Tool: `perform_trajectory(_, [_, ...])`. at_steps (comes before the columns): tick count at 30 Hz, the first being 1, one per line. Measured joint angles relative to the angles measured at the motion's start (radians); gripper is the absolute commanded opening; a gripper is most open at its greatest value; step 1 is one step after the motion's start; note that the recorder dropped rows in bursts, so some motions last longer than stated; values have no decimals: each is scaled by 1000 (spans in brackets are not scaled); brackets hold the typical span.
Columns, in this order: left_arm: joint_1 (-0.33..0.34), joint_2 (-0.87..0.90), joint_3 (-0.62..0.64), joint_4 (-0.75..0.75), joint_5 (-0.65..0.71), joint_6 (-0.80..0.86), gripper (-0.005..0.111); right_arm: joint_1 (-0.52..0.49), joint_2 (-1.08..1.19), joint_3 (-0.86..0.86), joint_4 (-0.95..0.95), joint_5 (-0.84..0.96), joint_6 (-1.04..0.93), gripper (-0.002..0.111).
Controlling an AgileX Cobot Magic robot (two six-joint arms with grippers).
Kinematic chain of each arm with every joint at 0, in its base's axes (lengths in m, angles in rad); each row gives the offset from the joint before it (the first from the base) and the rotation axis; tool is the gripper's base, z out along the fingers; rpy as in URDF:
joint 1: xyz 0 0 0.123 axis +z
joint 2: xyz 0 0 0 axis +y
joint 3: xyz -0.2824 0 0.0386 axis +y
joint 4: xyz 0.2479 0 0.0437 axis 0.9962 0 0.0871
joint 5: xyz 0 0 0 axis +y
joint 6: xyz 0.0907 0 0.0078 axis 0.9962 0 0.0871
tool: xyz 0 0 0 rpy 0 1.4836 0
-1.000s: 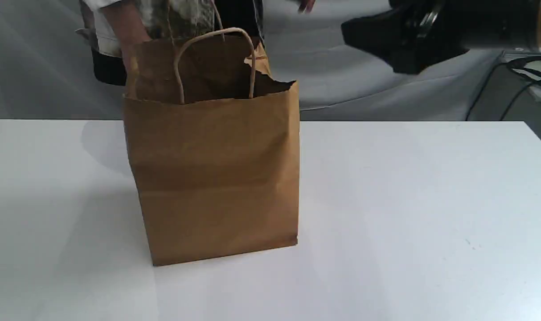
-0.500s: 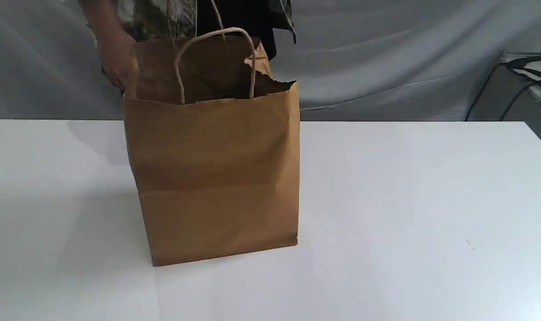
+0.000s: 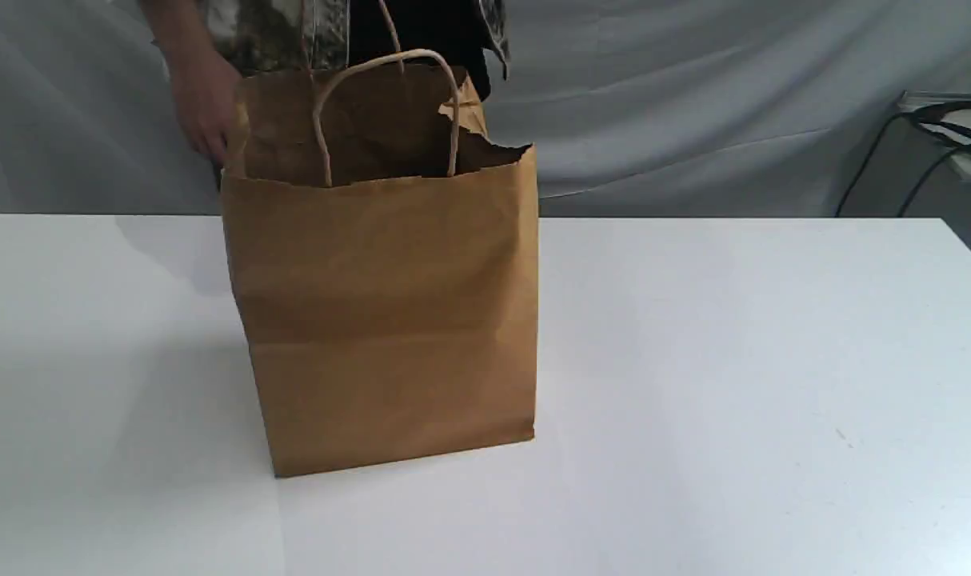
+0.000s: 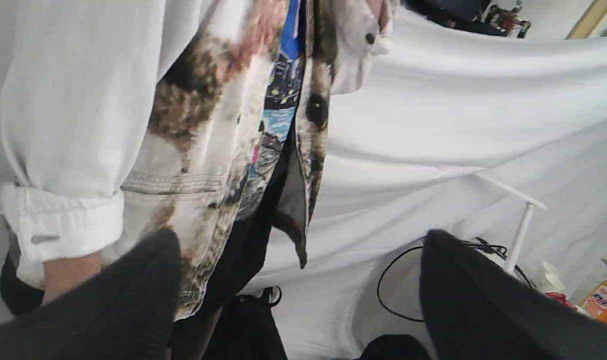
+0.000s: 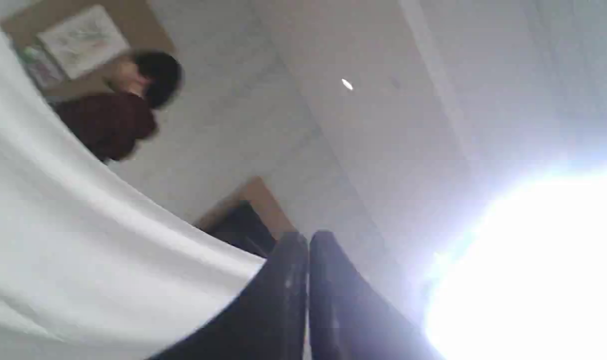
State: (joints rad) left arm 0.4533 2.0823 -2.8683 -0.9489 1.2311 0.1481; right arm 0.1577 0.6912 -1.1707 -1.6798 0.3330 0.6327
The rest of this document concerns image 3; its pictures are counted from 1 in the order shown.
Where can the brown paper bag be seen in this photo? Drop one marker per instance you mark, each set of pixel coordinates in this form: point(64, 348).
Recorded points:
point(384, 259)

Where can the white backdrop cloth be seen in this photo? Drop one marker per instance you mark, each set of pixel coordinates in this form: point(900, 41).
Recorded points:
point(699, 108)

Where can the person right hand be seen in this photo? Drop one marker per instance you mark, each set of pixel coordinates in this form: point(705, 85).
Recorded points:
point(203, 84)

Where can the white side shelf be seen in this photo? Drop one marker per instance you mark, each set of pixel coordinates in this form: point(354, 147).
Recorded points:
point(946, 120)

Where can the person in patterned shirt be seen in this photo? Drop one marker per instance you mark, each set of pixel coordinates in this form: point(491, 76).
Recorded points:
point(255, 37)

